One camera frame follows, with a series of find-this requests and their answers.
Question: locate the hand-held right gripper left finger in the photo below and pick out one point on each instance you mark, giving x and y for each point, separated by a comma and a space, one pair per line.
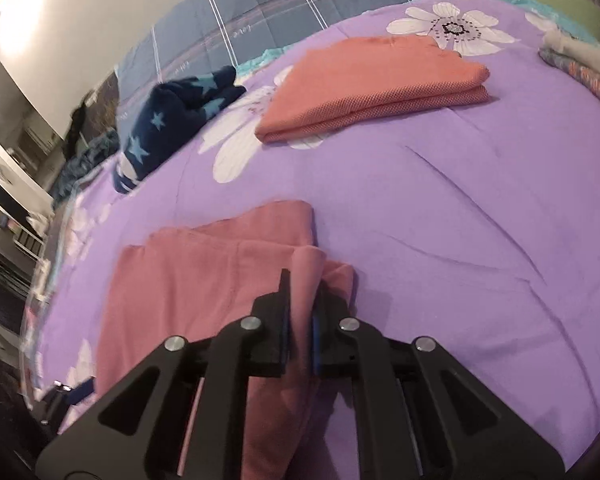
280, 330

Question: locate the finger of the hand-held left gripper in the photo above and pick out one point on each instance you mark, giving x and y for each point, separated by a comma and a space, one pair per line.
60, 400

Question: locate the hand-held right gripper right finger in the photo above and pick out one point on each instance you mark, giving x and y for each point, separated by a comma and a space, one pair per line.
316, 345

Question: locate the pink garment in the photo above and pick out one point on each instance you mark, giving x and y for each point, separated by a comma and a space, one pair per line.
180, 280

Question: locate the folded multicolour clothes pile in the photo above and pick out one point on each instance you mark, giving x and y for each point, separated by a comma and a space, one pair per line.
590, 82

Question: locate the purple floral bedsheet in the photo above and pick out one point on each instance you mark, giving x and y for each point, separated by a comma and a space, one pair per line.
430, 235

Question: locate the navy star print garment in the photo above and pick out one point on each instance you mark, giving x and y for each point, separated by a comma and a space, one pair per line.
155, 130

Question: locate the dark blue crumpled clothing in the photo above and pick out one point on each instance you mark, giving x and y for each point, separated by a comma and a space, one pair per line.
82, 165

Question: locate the folded orange cloth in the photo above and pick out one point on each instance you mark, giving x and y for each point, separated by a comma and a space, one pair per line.
370, 85

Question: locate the dark patterned cloth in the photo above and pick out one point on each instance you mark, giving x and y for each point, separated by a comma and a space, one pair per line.
87, 115

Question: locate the grey-blue plaid pillow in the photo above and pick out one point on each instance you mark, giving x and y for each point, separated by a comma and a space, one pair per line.
280, 5

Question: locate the folded white cloth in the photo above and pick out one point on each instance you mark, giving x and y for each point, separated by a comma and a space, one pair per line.
585, 55

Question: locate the green pillow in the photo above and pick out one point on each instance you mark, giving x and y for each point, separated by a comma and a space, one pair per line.
545, 0

